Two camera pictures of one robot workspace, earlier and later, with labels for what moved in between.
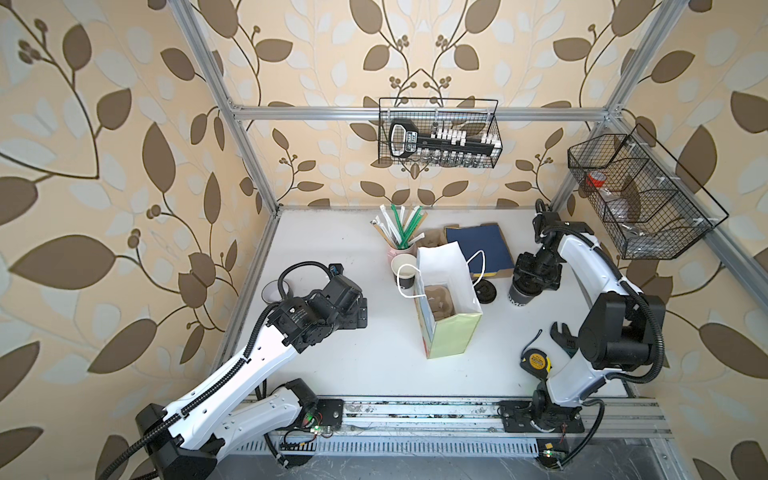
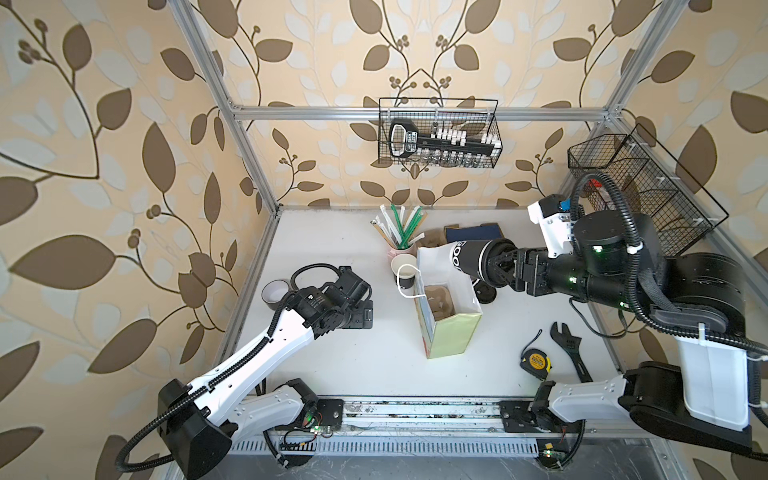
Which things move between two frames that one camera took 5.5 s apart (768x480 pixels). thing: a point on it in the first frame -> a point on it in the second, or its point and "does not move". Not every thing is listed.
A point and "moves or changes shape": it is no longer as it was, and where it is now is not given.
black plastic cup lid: [486, 291] does not move
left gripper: [355, 322] does not move
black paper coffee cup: [522, 290] moves or changes shape
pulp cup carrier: [440, 300] does not move
